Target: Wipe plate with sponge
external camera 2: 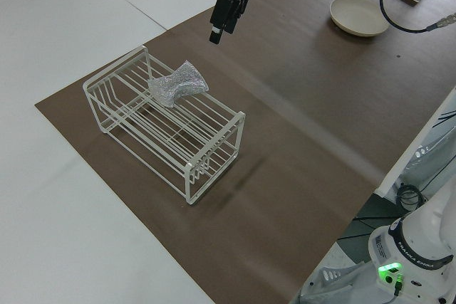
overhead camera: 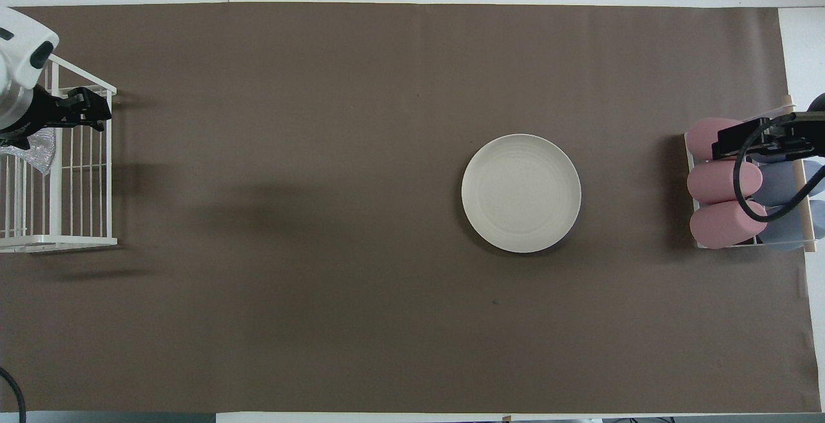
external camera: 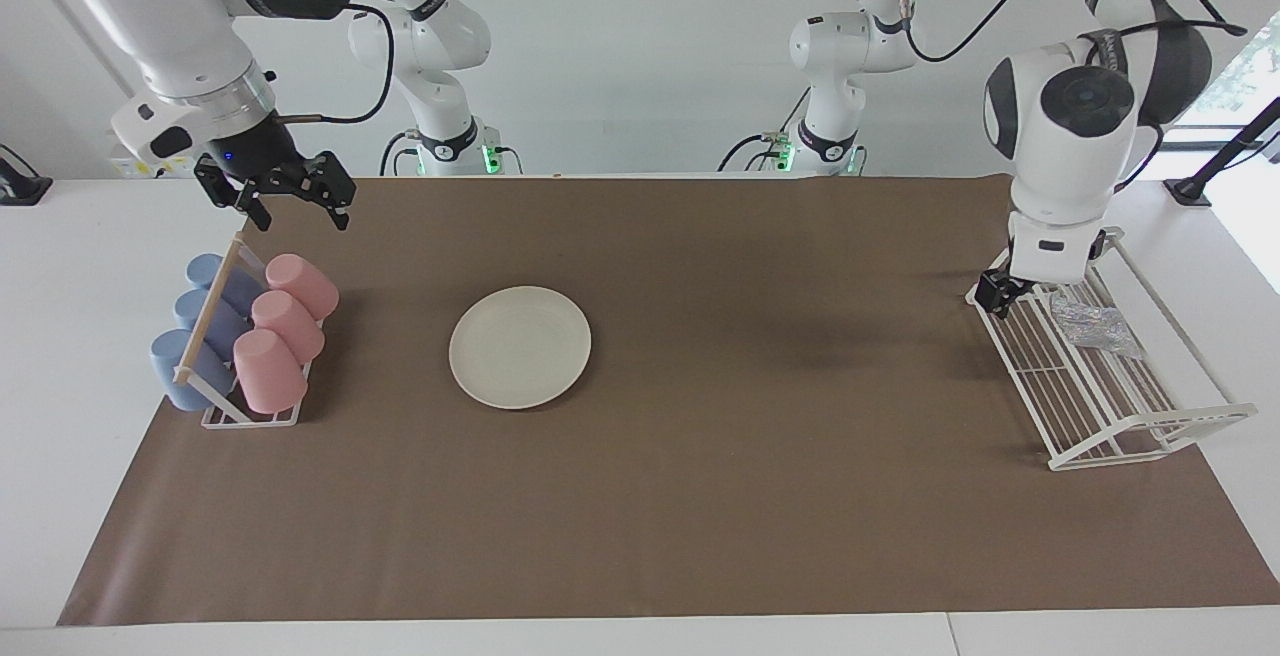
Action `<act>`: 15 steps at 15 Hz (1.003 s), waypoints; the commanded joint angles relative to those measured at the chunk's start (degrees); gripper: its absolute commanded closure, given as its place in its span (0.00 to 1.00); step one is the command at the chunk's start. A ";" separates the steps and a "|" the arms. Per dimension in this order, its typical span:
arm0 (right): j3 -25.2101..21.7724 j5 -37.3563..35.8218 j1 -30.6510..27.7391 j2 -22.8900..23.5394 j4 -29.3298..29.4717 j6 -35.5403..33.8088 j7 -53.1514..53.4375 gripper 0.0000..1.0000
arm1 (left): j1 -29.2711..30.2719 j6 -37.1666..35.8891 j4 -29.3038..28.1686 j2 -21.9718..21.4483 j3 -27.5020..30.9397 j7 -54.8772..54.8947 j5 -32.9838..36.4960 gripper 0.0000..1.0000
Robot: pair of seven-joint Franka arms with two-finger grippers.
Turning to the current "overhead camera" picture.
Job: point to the blue plastic cup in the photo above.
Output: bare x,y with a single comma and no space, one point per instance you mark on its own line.
783,236
780,181

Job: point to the brown table mat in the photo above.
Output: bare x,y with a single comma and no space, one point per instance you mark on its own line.
322,152

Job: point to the pink plastic cup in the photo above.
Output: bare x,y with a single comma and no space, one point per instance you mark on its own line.
718,226
715,182
699,139

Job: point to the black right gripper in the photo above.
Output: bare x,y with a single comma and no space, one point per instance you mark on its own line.
741,140

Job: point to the cream round plate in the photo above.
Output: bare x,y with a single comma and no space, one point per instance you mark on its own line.
521,194

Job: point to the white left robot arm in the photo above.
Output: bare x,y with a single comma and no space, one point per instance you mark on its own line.
22,42

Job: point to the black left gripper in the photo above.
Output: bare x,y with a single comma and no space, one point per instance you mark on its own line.
77,110

